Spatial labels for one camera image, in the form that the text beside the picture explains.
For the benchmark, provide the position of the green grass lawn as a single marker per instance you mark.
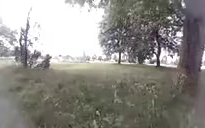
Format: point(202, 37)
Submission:
point(90, 83)

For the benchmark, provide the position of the distant row of trees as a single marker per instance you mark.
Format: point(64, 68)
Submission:
point(76, 58)

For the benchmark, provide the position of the group of leafy trees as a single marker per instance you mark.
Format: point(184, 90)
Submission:
point(140, 30)

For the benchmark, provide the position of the broken bare tree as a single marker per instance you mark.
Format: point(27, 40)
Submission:
point(25, 46)

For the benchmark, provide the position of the large tree trunk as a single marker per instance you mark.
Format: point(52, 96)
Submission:
point(191, 50)

